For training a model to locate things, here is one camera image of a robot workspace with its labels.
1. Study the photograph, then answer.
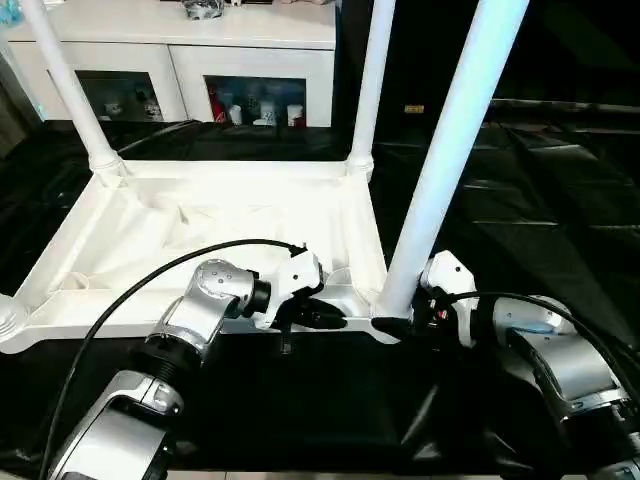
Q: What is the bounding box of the black fabric backdrop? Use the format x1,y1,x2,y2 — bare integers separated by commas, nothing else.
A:
332,0,640,132

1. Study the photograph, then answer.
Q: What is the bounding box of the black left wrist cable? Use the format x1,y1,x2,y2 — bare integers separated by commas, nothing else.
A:
38,238,308,477

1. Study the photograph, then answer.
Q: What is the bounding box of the white glass door cabinet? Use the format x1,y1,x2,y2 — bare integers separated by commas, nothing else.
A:
6,0,338,130

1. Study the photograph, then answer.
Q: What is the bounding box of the dark patterned cabinet-top object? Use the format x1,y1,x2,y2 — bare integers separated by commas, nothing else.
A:
181,0,225,21

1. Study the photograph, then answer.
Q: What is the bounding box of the black mat cloth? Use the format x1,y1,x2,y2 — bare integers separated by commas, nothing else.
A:
0,117,640,474

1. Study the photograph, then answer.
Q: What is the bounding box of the white plastic table top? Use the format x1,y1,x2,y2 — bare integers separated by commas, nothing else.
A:
0,158,417,357

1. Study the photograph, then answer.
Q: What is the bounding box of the grey metal rail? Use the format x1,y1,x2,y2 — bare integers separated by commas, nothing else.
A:
491,97,640,115

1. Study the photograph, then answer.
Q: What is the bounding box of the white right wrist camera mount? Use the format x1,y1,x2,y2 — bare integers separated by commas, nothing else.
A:
421,250,477,350

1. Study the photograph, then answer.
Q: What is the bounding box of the grey brown curtain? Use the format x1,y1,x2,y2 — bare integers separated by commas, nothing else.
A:
0,44,46,151

